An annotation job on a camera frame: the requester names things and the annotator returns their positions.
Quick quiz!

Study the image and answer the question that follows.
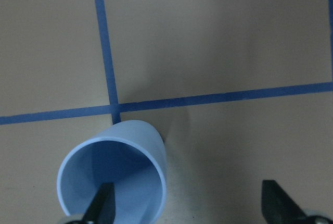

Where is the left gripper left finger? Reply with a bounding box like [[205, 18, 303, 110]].
[[82, 183, 115, 224]]

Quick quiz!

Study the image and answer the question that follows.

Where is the blue cup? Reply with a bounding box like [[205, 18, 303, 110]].
[[57, 120, 167, 223]]

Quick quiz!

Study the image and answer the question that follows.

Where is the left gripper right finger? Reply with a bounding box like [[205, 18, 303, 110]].
[[261, 180, 307, 224]]

